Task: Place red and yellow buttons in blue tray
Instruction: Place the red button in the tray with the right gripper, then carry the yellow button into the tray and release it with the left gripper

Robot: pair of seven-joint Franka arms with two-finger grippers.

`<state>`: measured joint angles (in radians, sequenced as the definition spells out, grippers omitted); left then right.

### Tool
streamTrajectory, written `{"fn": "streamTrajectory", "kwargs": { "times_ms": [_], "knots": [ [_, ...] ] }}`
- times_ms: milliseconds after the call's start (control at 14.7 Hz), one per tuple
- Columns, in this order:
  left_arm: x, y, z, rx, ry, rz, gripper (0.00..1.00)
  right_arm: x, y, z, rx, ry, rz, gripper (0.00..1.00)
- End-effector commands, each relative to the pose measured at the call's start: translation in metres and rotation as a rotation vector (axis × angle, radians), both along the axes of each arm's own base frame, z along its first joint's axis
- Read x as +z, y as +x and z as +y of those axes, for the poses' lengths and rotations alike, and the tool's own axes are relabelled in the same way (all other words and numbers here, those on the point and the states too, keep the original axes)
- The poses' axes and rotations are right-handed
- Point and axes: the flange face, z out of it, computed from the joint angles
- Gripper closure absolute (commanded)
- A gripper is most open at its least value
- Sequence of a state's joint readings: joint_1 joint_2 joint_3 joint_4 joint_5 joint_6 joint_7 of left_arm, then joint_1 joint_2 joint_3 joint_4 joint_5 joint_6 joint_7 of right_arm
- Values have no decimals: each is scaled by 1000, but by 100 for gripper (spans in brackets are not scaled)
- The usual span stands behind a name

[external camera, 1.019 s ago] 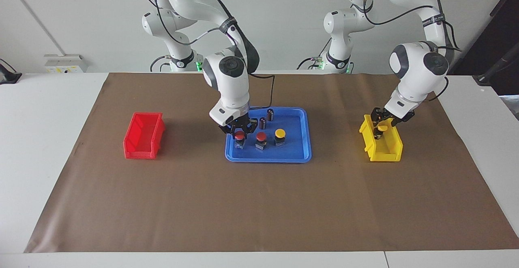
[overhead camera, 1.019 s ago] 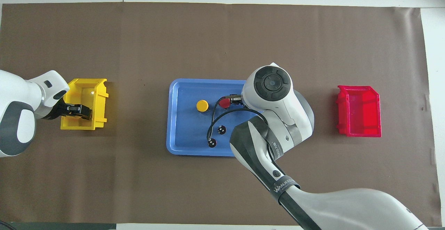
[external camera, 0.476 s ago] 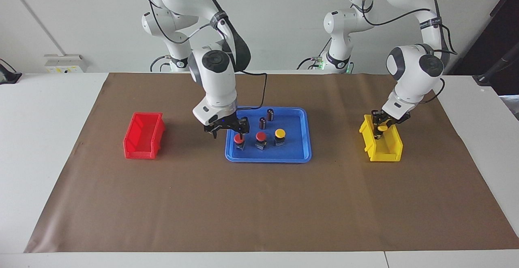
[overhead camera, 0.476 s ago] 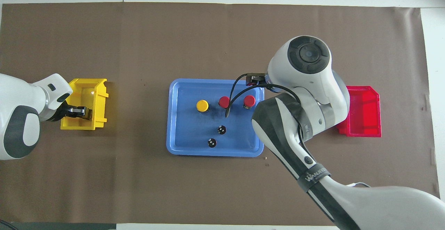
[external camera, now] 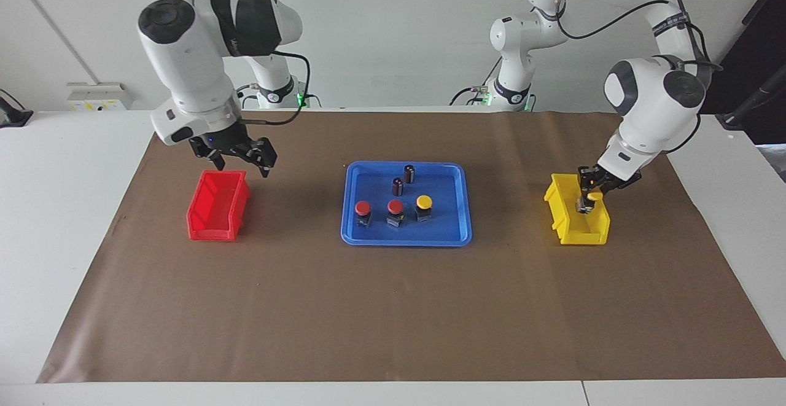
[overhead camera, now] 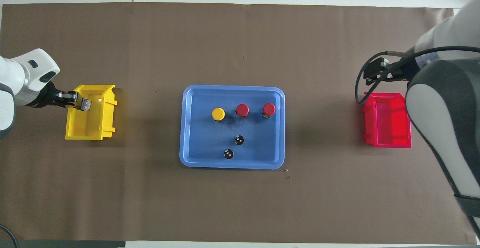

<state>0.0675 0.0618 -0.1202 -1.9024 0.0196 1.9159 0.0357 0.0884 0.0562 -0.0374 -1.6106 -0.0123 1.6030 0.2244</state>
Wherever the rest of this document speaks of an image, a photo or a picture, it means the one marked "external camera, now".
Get yellow plastic bin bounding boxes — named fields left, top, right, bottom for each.
left=543, top=173, right=612, bottom=246

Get black stand with pole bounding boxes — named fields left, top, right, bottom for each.
left=715, top=65, right=786, bottom=131

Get white wall socket box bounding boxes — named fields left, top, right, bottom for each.
left=66, top=82, right=133, bottom=112

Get dark wall panel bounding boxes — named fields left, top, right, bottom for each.
left=700, top=0, right=786, bottom=146

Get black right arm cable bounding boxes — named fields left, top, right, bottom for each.
left=239, top=50, right=312, bottom=127

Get black device on table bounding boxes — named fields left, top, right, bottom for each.
left=0, top=88, right=34, bottom=128

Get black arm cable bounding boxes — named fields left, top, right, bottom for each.
left=239, top=50, right=312, bottom=127
left=522, top=0, right=724, bottom=155

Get black cables at base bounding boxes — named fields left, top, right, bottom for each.
left=450, top=56, right=503, bottom=107

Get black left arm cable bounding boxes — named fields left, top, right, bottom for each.
left=522, top=0, right=724, bottom=155

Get brown paper table mat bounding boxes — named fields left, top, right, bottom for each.
left=37, top=110, right=786, bottom=384

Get blue plastic tray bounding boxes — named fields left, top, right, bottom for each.
left=341, top=160, right=473, bottom=248

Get red plastic bin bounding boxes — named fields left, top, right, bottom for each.
left=186, top=170, right=252, bottom=242

